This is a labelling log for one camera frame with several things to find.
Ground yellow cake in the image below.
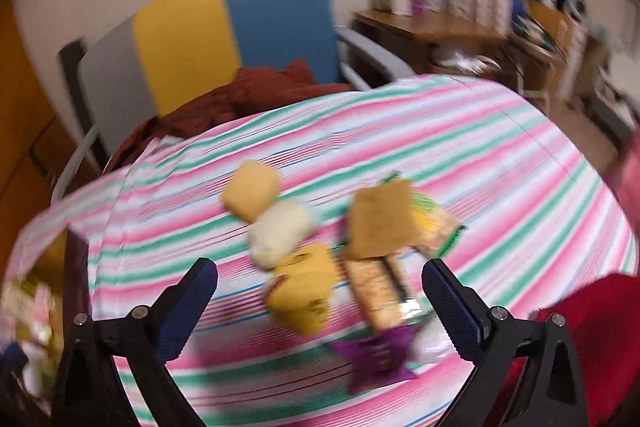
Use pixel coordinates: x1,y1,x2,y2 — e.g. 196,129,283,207
221,159,282,224

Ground clear biscuit packet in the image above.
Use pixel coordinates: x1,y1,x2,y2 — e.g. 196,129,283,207
342,254,431,333

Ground pink green striped tablecloth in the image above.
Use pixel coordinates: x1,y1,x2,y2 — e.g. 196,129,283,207
10,74,640,427

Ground orange wooden wardrobe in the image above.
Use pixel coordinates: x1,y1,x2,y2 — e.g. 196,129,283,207
0,0,96,238

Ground purple snack packet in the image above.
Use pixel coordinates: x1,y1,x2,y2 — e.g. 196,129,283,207
330,324,418,397

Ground green yellow snack packet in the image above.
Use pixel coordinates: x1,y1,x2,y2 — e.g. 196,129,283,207
380,172,466,260

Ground red garment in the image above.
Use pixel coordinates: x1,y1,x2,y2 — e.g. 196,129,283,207
500,274,640,427

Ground gold tin box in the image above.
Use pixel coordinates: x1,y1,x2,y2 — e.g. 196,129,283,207
0,227,93,408

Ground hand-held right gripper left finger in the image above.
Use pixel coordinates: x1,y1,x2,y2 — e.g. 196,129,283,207
50,257,219,427

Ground cream bun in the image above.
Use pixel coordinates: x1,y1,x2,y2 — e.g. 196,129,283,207
247,198,315,268

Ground brown square packet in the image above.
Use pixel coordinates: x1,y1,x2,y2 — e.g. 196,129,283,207
345,179,416,260

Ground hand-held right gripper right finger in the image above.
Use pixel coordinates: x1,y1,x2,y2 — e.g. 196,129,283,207
421,258,591,427

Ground wooden desk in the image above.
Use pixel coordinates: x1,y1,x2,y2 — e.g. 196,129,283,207
352,9,511,72

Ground dark red cloth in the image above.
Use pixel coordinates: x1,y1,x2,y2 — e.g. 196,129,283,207
107,59,353,172

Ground grey yellow blue chair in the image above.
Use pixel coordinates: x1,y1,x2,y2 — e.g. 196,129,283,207
52,0,416,202

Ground wooden shelf unit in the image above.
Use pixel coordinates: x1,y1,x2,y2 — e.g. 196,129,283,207
510,0,586,102

